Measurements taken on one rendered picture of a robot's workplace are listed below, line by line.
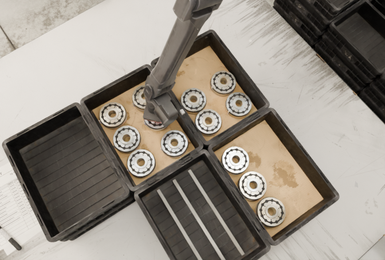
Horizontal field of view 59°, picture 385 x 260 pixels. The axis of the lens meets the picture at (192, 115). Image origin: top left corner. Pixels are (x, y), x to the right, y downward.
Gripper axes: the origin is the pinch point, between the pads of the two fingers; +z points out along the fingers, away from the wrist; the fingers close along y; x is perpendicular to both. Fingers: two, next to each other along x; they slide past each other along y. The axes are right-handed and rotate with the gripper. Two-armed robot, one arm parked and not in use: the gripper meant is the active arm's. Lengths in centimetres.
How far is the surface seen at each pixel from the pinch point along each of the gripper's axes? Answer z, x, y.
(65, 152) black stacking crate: 7.4, 30.9, -20.3
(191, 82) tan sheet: 7.4, -9.6, 19.3
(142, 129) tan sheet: 7.2, 4.7, -4.8
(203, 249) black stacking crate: 6, -27, -43
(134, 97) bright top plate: 4.5, 10.6, 6.3
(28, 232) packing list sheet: 20, 39, -51
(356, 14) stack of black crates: 53, -96, 108
